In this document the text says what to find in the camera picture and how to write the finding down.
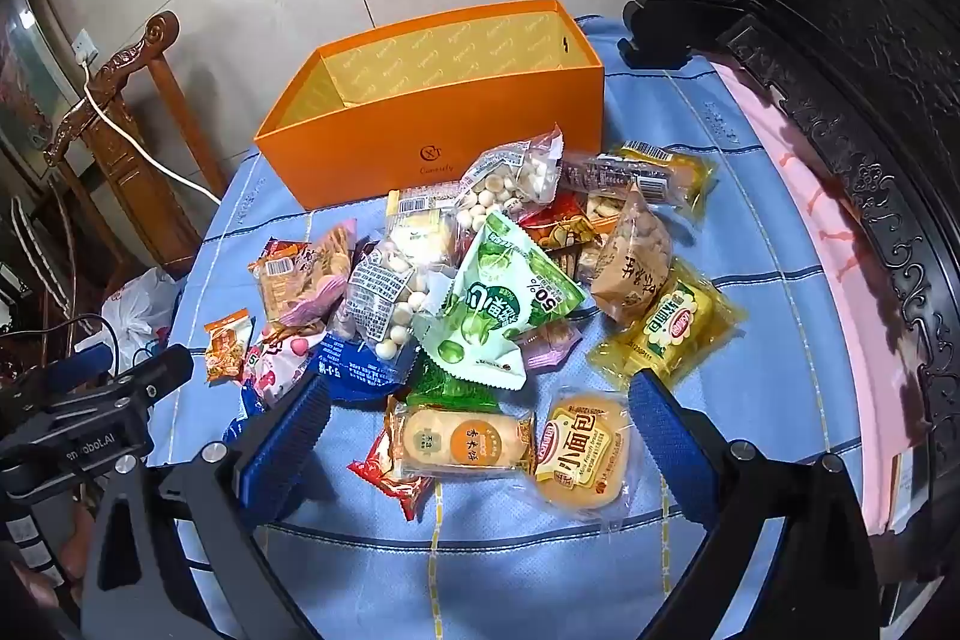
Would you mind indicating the printed clear bag white candies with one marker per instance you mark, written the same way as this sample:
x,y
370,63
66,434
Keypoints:
x,y
390,291

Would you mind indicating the round small bread packet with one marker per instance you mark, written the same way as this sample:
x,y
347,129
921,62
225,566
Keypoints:
x,y
585,452

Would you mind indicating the pink cracker packet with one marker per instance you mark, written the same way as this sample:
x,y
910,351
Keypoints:
x,y
307,272

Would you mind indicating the brown nut packet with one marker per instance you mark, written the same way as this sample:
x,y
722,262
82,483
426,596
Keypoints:
x,y
630,265

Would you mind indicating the red orange peanut packet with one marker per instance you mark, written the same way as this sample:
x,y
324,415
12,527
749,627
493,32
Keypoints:
x,y
562,227

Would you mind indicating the blue checked tablecloth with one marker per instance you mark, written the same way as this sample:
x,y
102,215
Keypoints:
x,y
450,565

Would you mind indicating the white plastic bag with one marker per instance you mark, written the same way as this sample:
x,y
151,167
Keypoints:
x,y
142,310

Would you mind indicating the yellow pastry packet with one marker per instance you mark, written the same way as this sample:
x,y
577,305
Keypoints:
x,y
679,171

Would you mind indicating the clear bag of white candies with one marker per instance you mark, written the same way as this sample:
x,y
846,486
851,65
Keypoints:
x,y
510,175

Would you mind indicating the lilac snack packet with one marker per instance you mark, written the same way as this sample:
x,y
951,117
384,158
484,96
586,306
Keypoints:
x,y
551,340

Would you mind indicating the dark green snack packet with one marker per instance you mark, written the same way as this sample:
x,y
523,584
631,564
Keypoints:
x,y
450,389

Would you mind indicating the glass door wooden cabinet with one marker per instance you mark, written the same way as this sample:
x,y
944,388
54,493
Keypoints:
x,y
30,55

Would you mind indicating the small orange snack packet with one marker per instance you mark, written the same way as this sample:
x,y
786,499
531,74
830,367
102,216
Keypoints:
x,y
229,347

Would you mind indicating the pink cloth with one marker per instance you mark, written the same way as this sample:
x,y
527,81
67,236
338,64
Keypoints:
x,y
825,280

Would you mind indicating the green and white triangular packet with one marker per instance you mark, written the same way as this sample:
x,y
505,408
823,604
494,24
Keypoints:
x,y
495,302

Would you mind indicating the blue snack packet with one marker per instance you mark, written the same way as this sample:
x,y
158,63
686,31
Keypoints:
x,y
352,374

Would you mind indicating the brown wooden chair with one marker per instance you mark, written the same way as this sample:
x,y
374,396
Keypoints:
x,y
127,145

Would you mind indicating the dark chocolate cake packet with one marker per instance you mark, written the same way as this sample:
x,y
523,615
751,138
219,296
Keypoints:
x,y
596,171

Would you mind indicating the yellow packet with flower label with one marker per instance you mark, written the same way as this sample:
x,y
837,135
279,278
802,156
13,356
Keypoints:
x,y
671,325

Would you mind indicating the oblong cake packet orange label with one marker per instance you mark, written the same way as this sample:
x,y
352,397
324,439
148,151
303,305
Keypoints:
x,y
457,441

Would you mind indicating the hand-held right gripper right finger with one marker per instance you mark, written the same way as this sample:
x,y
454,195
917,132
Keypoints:
x,y
667,452

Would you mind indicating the pink and white cherry packet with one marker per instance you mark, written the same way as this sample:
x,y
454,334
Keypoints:
x,y
277,370

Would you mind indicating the orange cardboard box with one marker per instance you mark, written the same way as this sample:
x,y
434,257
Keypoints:
x,y
420,130

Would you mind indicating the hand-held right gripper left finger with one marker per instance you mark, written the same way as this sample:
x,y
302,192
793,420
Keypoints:
x,y
289,437

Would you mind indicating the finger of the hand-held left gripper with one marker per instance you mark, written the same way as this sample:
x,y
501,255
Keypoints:
x,y
161,370
91,361

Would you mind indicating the red noodle snack packet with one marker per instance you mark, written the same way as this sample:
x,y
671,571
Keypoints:
x,y
390,479

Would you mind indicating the white wall socket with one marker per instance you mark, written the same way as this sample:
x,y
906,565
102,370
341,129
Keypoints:
x,y
87,46

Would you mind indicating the pale yellow snack bar packet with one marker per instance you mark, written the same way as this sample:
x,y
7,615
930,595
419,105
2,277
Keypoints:
x,y
424,227

